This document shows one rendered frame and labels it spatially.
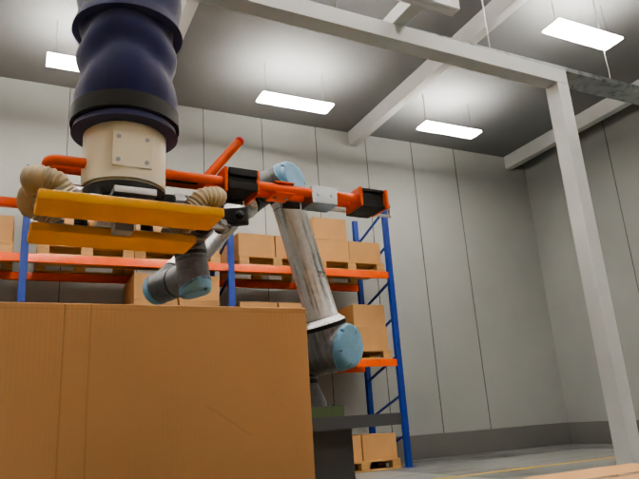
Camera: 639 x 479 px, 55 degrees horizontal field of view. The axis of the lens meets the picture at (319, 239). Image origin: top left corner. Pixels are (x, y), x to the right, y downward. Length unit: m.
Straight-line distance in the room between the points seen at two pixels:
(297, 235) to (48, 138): 8.78
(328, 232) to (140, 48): 8.60
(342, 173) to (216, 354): 10.94
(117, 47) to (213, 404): 0.75
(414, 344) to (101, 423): 10.87
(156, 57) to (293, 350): 0.69
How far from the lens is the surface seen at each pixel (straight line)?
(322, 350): 2.08
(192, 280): 1.72
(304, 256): 2.09
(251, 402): 1.13
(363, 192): 1.56
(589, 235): 4.76
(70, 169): 1.37
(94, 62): 1.40
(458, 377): 12.30
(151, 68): 1.38
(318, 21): 4.03
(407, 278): 12.01
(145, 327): 1.10
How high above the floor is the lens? 0.74
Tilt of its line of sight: 16 degrees up
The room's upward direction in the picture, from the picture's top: 4 degrees counter-clockwise
